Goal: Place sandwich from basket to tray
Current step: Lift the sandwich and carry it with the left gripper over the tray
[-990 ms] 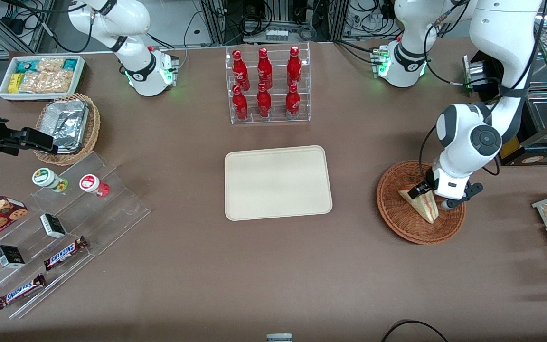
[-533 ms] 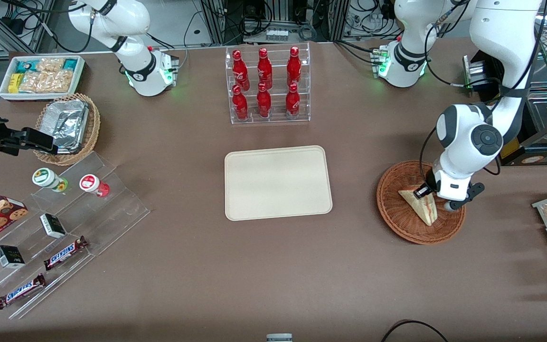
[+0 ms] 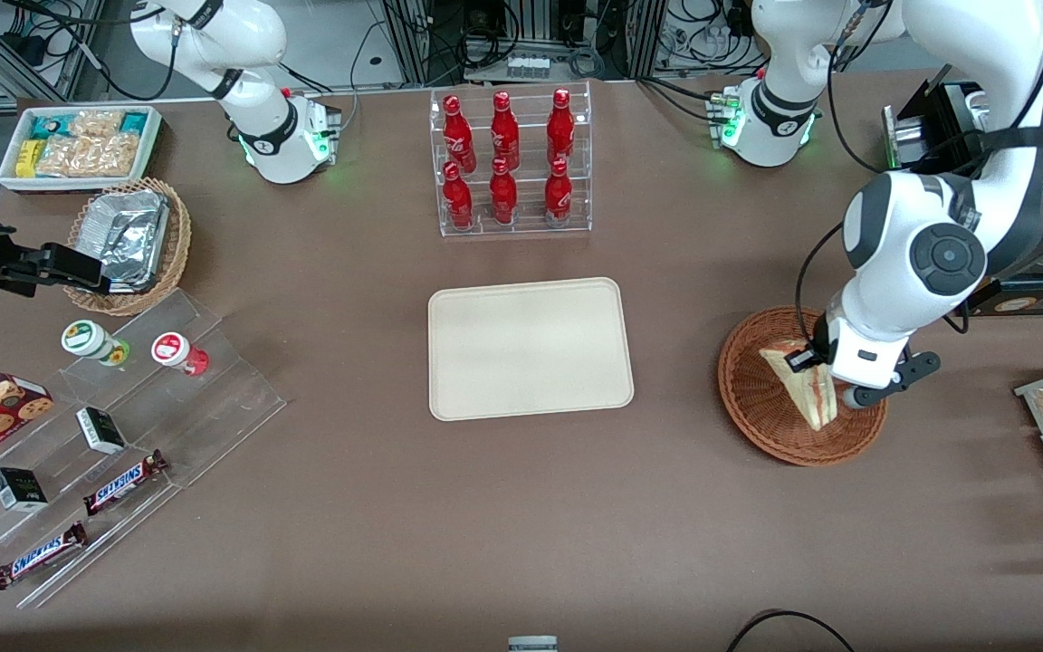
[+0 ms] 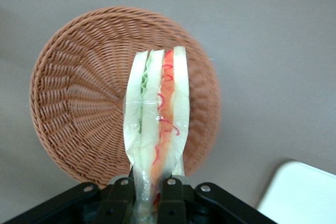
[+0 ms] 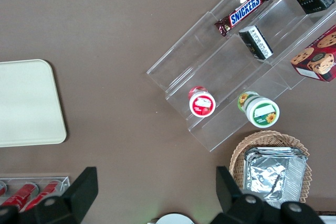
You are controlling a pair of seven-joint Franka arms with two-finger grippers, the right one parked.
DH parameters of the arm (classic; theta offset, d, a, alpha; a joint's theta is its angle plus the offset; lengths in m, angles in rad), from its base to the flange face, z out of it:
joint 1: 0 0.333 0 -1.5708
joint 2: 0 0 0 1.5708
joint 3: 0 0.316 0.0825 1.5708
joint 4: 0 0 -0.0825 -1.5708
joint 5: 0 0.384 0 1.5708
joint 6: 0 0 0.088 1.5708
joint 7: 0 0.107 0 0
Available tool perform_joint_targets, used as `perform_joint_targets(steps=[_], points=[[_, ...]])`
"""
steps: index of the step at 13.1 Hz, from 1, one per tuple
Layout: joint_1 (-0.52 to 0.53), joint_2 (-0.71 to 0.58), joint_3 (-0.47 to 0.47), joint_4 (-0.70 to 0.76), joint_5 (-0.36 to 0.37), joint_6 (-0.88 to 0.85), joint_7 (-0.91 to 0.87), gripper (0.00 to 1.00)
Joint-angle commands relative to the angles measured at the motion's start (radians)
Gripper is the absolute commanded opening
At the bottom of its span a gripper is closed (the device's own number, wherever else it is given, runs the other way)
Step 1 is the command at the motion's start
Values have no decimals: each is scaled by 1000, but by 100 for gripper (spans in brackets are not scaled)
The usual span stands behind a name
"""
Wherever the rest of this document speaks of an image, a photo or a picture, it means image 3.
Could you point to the triangle sandwich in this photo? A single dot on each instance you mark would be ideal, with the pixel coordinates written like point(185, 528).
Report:
point(811, 403)

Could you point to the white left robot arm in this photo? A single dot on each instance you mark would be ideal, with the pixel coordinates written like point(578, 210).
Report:
point(902, 244)

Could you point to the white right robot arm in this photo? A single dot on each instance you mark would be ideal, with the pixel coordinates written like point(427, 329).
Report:
point(259, 36)

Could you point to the brown wicker basket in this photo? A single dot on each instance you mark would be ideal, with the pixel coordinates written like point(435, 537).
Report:
point(757, 407)

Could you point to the light wicker basket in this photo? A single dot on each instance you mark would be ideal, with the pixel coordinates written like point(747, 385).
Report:
point(179, 235)

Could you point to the cream plastic tray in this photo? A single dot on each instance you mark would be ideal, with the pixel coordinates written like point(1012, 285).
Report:
point(531, 349)

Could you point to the aluminium foil container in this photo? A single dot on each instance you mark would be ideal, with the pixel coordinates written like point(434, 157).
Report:
point(128, 235)

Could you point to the green lidded cup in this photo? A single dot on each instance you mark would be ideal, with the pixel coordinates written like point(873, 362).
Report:
point(87, 340)

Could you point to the white plastic snack bin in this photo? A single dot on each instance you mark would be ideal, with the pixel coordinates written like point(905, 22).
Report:
point(10, 172)

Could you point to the yellow snack packet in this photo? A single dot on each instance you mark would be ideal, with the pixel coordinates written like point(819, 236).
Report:
point(27, 158)

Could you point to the clear bag of crackers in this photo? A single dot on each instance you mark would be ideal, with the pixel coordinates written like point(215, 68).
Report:
point(91, 154)

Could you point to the red lidded cup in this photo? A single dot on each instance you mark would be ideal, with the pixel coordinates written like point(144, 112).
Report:
point(173, 351)

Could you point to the teal snack packet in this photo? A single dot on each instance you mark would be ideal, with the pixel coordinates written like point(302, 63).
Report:
point(134, 121)
point(51, 125)

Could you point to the small black box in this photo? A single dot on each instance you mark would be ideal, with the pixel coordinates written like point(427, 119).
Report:
point(19, 489)
point(100, 430)

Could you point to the clear acrylic stepped shelf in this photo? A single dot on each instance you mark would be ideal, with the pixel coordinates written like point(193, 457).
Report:
point(214, 398)

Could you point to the snickers bar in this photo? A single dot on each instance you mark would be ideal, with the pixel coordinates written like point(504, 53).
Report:
point(123, 482)
point(40, 554)

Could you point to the black glass display case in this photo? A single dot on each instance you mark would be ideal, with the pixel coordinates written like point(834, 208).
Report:
point(924, 122)

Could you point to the red cola bottle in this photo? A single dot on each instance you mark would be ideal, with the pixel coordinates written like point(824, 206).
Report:
point(457, 134)
point(503, 192)
point(504, 131)
point(558, 192)
point(560, 127)
point(457, 196)

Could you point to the clear acrylic bottle rack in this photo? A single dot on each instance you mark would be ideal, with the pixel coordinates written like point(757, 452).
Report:
point(526, 222)

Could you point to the small grey device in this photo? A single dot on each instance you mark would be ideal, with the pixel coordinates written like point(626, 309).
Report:
point(532, 644)

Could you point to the white power strip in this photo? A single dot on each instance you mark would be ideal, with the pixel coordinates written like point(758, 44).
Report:
point(529, 66)

